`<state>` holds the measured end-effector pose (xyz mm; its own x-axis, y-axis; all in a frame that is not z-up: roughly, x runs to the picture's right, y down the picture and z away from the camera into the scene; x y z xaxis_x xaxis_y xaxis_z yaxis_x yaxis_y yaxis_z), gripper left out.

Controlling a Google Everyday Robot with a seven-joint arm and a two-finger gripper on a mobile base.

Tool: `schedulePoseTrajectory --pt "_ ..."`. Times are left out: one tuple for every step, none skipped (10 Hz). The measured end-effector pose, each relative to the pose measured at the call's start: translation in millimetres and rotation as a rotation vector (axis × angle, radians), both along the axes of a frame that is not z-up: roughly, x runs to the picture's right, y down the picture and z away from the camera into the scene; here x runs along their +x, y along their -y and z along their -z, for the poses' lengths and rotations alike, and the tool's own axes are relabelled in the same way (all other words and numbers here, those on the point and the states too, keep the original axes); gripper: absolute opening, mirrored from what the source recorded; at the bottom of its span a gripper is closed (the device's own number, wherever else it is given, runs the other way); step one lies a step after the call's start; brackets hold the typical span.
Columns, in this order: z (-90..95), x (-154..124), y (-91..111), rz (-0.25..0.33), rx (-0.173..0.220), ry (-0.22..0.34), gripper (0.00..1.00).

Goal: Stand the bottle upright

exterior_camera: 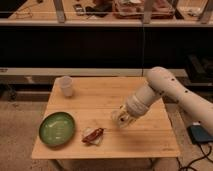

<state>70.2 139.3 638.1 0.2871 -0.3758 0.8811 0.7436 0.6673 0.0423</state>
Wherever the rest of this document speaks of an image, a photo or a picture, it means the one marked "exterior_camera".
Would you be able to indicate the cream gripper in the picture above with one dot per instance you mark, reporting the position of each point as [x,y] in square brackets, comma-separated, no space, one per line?
[121,117]

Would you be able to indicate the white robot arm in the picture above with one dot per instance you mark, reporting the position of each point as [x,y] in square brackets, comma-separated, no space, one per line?
[161,82]

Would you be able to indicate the red bottle lying down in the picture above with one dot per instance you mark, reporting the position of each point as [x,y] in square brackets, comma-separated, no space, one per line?
[93,135]

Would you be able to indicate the wooden table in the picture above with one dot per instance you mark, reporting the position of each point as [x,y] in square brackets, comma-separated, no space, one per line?
[98,144]

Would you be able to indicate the green round plate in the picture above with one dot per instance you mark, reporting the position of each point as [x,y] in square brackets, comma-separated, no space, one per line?
[57,129]

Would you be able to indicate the white plastic cup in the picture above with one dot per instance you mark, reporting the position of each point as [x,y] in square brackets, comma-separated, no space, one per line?
[65,84]

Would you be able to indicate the dark blue box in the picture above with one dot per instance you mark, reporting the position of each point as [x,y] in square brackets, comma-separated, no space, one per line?
[199,135]

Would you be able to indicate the black equipment on right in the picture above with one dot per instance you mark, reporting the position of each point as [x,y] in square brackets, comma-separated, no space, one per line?
[199,69]

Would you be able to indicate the clear tray with items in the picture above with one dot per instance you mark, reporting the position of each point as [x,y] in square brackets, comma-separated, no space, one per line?
[135,9]

